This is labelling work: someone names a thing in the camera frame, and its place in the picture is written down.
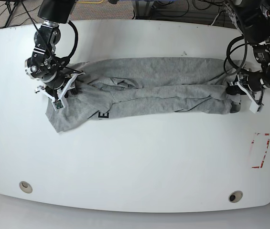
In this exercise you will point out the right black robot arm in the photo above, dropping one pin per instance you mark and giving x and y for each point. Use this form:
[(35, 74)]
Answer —
[(43, 63)]

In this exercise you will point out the right table grommet hole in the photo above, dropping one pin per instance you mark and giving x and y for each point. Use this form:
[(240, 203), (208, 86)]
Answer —
[(235, 196)]

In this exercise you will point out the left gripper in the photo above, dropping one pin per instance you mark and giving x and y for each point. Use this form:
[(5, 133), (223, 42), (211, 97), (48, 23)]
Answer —
[(250, 84)]

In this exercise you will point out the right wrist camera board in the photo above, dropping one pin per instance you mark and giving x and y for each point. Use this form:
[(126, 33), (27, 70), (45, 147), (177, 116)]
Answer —
[(58, 104)]

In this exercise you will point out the left table grommet hole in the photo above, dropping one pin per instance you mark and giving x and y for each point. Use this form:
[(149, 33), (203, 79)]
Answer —
[(25, 187)]

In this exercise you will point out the table grommet hole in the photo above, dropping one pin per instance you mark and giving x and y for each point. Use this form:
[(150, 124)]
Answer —
[(25, 187), (235, 196)]

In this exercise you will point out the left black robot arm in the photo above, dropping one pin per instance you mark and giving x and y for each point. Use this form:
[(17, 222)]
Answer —
[(249, 20)]

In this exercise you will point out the red tape rectangle marking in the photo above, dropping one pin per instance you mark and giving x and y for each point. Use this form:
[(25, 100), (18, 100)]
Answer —
[(258, 150)]

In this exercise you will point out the grey t-shirt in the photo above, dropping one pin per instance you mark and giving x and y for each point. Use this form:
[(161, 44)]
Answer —
[(117, 88)]

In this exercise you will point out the black tripod stand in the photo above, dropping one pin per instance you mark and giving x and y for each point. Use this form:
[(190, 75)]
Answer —
[(8, 12)]

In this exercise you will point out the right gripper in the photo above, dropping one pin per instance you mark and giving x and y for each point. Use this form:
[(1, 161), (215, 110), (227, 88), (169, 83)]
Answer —
[(60, 86)]

